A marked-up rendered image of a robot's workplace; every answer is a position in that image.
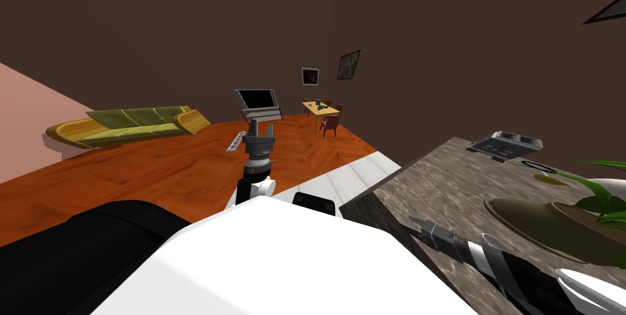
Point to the black framed grey picture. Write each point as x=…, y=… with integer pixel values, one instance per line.
x=612, y=11

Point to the yellow dining table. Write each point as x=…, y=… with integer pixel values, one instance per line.
x=323, y=109

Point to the small yellow dish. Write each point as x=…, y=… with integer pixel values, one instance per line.
x=551, y=179

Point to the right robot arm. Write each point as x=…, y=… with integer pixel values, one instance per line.
x=528, y=280

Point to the green plant in olive pot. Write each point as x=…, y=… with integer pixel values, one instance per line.
x=547, y=227

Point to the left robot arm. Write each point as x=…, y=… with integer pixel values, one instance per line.
x=73, y=256

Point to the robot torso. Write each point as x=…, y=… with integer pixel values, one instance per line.
x=274, y=261

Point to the yellow green sofa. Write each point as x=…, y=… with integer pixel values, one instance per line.
x=127, y=128

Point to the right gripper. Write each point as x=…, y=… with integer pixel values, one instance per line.
x=442, y=241

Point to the grey flat bar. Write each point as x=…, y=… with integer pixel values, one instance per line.
x=236, y=141

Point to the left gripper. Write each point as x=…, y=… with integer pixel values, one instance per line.
x=258, y=146

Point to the red chair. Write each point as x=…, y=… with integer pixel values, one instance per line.
x=307, y=101
x=339, y=108
x=331, y=123

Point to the black framed green picture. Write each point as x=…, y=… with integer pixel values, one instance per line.
x=348, y=65

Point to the grey toaster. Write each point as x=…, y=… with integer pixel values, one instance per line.
x=508, y=144

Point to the grey stand with black television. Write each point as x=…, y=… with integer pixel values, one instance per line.
x=257, y=99

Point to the white rounded vessel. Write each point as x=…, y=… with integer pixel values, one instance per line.
x=609, y=185

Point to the white framed dark picture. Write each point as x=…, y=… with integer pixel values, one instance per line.
x=310, y=76

